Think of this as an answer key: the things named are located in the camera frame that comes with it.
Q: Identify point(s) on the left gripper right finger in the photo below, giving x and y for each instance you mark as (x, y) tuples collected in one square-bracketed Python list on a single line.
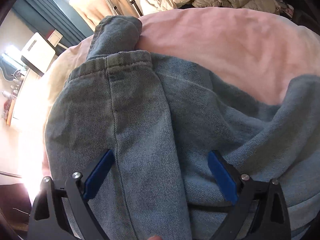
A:
[(271, 217)]

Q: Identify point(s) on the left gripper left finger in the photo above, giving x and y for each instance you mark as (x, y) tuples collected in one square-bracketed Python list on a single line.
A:
[(48, 217)]

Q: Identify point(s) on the blue denim jeans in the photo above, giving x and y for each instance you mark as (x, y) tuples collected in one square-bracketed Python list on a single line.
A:
[(161, 116)]

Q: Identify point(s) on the person's left hand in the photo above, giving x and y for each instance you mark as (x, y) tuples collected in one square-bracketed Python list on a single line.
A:
[(155, 237)]

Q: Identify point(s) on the white dressing table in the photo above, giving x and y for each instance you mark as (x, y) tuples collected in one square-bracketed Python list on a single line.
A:
[(14, 72)]

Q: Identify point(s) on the pastel tie-dye bed sheet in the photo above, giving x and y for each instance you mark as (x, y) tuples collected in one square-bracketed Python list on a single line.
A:
[(256, 52)]

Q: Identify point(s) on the teal curtain left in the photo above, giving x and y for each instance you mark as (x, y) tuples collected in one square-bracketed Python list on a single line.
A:
[(46, 16)]

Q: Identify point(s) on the beige covered table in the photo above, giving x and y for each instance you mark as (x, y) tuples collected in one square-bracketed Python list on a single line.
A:
[(84, 9)]

